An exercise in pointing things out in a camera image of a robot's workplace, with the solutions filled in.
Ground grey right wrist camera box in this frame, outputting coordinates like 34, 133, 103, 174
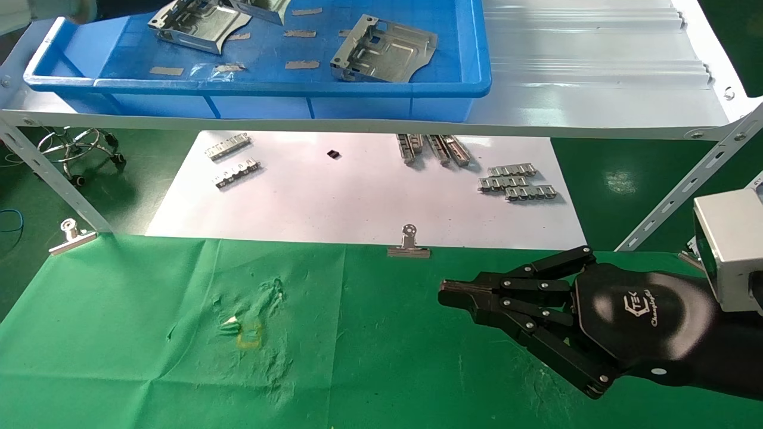
693, 189, 763, 314

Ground grey metal shelf rack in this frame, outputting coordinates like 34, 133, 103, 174
0, 0, 763, 252

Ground black round rolling stool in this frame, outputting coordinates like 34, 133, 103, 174
36, 127, 127, 186

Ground blue plastic bin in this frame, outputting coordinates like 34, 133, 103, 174
24, 0, 492, 123

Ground silver sheet metal bracket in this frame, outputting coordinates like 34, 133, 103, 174
227, 0, 293, 26
330, 15, 439, 83

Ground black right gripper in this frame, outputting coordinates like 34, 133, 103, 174
439, 245, 763, 400

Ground metal parts in bin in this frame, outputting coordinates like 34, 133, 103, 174
148, 0, 252, 55

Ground silver connector strip part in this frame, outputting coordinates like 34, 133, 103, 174
505, 184, 558, 202
488, 164, 538, 178
478, 175, 529, 193

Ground toothed metal strip part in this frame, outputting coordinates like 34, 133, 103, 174
204, 133, 251, 161
215, 157, 262, 190

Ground silver binder clip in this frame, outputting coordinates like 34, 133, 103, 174
387, 224, 431, 259
49, 219, 97, 256

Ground green table cloth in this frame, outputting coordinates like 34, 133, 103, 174
0, 232, 763, 429

